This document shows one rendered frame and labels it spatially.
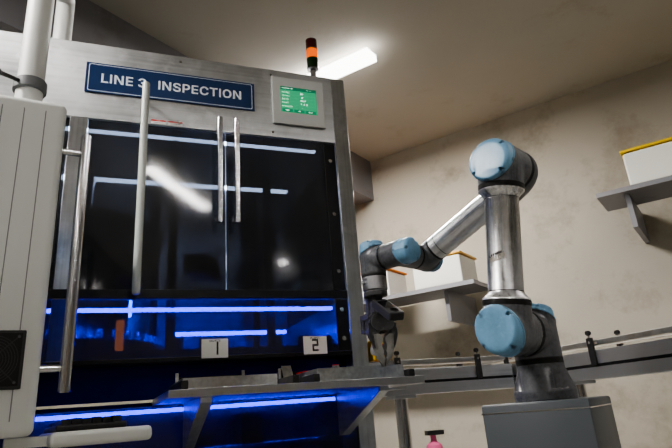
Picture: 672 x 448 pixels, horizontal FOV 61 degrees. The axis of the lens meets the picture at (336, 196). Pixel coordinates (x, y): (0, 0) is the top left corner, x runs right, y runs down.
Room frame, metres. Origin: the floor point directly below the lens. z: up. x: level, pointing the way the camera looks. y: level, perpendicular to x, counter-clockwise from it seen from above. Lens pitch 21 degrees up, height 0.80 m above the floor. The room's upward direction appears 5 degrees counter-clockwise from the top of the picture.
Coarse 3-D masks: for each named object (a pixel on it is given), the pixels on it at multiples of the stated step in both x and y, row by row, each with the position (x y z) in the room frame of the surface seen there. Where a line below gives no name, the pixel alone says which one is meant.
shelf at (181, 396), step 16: (272, 384) 1.54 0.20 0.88; (288, 384) 1.55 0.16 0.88; (304, 384) 1.57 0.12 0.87; (320, 384) 1.58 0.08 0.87; (336, 384) 1.60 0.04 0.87; (352, 384) 1.62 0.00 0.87; (368, 384) 1.64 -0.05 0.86; (384, 384) 1.66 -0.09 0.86; (400, 384) 1.69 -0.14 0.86; (160, 400) 1.62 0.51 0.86; (176, 400) 1.58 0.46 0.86; (192, 400) 1.66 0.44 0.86; (224, 400) 1.87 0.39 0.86
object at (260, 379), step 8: (224, 376) 1.63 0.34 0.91; (232, 376) 1.64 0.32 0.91; (240, 376) 1.64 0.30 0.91; (248, 376) 1.65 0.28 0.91; (256, 376) 1.66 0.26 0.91; (264, 376) 1.67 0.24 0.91; (272, 376) 1.68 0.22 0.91; (192, 384) 1.59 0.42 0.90; (200, 384) 1.60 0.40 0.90; (208, 384) 1.61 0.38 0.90; (216, 384) 1.62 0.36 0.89; (224, 384) 1.63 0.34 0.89; (232, 384) 1.64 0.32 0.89; (240, 384) 1.64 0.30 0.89; (248, 384) 1.65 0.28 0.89; (256, 384) 1.66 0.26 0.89; (264, 384) 1.67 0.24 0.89
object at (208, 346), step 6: (204, 342) 1.86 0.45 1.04; (210, 342) 1.87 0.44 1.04; (216, 342) 1.88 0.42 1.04; (222, 342) 1.88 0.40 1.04; (204, 348) 1.86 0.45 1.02; (210, 348) 1.87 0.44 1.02; (216, 348) 1.88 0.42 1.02; (222, 348) 1.88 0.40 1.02; (204, 354) 1.86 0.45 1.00; (210, 354) 1.87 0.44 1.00; (216, 354) 1.88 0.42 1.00; (222, 354) 1.88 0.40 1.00
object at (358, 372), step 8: (320, 368) 1.61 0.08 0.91; (328, 368) 1.62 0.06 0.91; (336, 368) 1.63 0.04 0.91; (344, 368) 1.64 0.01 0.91; (352, 368) 1.65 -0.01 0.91; (360, 368) 1.66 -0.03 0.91; (368, 368) 1.67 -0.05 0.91; (376, 368) 1.68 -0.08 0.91; (384, 368) 1.69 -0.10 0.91; (392, 368) 1.69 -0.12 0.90; (400, 368) 1.70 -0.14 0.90; (320, 376) 1.61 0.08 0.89; (328, 376) 1.62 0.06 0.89; (336, 376) 1.63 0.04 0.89; (344, 376) 1.64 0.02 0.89; (352, 376) 1.65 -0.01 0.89; (360, 376) 1.66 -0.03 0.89; (368, 376) 1.67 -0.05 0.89; (376, 376) 1.68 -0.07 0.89; (384, 376) 1.68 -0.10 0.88; (392, 376) 1.69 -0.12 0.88; (400, 376) 1.70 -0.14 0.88
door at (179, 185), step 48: (96, 144) 1.73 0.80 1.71; (192, 144) 1.85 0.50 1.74; (96, 192) 1.74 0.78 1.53; (192, 192) 1.85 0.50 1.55; (96, 240) 1.74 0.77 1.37; (144, 240) 1.80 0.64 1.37; (192, 240) 1.86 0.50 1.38; (96, 288) 1.74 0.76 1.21; (144, 288) 1.80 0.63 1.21; (192, 288) 1.86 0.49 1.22
